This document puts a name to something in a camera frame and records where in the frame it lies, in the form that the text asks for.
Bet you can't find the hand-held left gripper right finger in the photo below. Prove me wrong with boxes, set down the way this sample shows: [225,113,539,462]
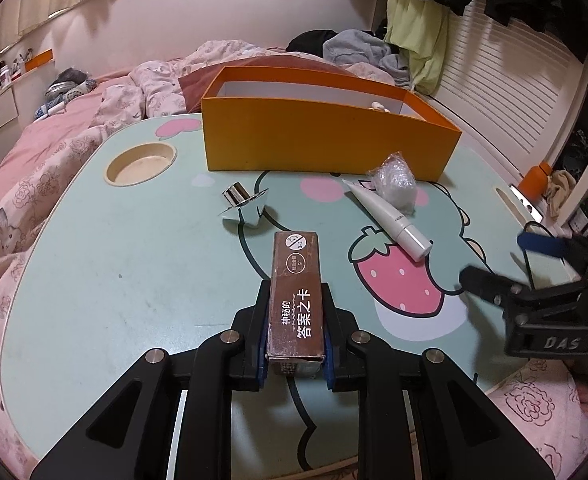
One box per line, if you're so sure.
[321,282,570,480]

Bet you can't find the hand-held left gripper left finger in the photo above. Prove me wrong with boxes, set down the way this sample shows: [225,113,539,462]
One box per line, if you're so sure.
[28,280,271,480]

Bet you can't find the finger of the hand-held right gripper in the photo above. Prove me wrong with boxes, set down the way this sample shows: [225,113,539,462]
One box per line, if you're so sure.
[458,265,525,311]
[516,231,588,270]

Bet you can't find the brown card box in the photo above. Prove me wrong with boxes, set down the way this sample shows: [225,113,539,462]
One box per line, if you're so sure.
[265,230,327,378]

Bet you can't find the orange cardboard box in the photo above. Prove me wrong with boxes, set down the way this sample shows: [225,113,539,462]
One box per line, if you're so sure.
[201,66,462,182]

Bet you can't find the person's right hand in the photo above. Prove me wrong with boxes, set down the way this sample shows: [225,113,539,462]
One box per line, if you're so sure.
[575,380,588,431]

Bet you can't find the beige cloth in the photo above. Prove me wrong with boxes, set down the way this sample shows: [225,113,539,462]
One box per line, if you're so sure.
[544,170,577,218]

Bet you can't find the orange bottle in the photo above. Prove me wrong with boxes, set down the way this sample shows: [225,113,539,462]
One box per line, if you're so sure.
[519,161,554,198]

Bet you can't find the white cosmetic tube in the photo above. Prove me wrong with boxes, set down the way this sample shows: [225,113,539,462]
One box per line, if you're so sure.
[342,178,433,262]

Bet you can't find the clear plastic wrapped ball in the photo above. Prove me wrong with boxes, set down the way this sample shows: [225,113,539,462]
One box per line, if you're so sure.
[366,152,418,213]

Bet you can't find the silver-capped star bottle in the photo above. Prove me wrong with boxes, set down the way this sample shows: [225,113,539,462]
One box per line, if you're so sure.
[216,183,271,233]

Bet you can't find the light green cloth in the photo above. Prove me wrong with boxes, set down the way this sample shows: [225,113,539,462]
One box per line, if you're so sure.
[385,0,450,96]

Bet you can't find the grey clothing pile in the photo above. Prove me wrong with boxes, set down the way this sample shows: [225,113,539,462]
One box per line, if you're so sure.
[322,29,412,86]

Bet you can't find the green cartoon lap table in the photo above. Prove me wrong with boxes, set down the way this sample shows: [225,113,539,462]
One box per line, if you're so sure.
[0,40,588,480]

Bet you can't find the black clothing pile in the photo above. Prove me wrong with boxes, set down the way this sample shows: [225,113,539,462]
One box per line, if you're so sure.
[286,30,339,53]

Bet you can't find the grey striped clothes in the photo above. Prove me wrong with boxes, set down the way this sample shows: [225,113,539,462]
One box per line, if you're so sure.
[34,67,99,118]

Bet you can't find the small orange shelf box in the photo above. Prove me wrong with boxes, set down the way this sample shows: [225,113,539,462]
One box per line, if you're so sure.
[24,49,54,72]

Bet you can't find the black cable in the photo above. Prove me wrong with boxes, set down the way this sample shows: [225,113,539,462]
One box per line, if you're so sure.
[511,220,575,291]

